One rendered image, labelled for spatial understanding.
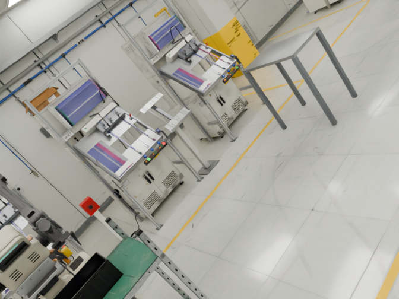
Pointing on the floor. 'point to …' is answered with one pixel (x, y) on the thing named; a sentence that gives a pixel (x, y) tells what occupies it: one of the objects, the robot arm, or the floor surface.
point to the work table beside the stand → (278, 55)
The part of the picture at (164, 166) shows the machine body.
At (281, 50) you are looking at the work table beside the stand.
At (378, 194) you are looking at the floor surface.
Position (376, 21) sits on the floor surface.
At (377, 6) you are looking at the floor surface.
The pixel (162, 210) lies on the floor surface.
